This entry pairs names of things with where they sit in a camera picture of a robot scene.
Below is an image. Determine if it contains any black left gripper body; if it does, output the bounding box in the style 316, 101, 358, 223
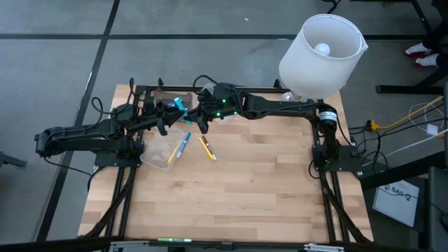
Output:
127, 103, 176, 132

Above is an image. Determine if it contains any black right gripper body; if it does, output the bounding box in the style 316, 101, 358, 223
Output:
199, 83, 246, 122

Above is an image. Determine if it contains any teal highlighter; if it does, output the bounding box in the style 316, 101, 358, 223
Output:
174, 97, 193, 126

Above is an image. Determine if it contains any light blue Expo marker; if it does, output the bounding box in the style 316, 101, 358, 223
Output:
176, 132, 192, 159

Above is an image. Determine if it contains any brown Expo marker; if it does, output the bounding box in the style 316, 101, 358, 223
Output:
202, 135, 218, 162

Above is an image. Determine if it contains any clear shallow plastic bin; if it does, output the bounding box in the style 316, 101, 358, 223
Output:
139, 122, 186, 172

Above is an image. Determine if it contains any silver lamp white shade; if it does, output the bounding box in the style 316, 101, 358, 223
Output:
278, 13, 369, 106

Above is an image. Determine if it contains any person's shoe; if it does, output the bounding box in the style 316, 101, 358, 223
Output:
404, 42, 426, 57
414, 52, 440, 69

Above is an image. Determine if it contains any white paper sheet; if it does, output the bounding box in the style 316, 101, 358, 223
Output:
372, 179, 420, 228

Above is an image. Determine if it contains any black aluminium rig frame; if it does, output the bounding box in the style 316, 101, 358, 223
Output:
77, 80, 375, 252

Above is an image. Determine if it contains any silver aluminium bracket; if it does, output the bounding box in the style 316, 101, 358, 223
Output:
303, 243, 346, 252
108, 240, 150, 252

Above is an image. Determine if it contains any yellow cable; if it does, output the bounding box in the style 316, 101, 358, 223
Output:
365, 96, 445, 132

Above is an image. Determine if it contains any black desk frame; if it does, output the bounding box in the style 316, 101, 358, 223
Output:
376, 0, 448, 95

